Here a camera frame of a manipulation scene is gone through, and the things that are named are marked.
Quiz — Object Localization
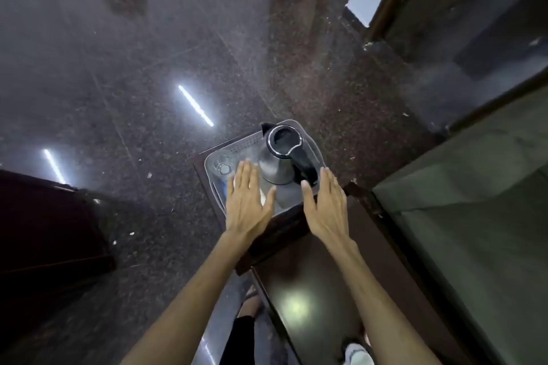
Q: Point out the person's left hand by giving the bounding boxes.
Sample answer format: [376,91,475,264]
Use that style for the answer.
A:
[225,159,277,241]

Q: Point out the person's right hand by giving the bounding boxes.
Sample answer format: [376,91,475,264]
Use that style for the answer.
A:
[301,167,350,246]

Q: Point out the clear zip bag blue seal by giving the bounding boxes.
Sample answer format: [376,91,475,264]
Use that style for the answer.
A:
[212,180,279,214]

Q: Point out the clear drinking glass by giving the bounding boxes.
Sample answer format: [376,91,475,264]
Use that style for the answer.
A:
[215,154,235,178]

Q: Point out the steel kettle with black lid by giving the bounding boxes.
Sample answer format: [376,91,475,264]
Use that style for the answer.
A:
[256,122,320,188]

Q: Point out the grey perforated plastic tray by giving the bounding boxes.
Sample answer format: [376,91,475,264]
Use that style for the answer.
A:
[204,119,324,216]

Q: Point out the person's left forearm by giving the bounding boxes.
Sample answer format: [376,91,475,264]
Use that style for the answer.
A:
[121,230,253,365]

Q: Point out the person's right forearm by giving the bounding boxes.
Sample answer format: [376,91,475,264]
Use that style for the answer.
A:
[329,236,442,365]

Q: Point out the dark wooden coffee table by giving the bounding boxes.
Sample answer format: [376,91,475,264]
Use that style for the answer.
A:
[250,182,472,365]

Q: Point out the person's left foot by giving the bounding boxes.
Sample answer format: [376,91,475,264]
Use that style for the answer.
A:
[237,287,262,318]

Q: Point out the person's black trousers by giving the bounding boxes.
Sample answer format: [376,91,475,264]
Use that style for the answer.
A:
[220,315,257,365]

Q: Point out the small dark wooden side table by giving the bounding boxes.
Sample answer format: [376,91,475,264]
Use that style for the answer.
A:
[191,133,348,275]

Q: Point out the green fabric armchair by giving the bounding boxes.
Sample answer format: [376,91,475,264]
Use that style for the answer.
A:
[372,86,548,365]

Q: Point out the dark wooden furniture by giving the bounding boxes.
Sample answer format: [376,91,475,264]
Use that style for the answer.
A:
[0,170,116,335]

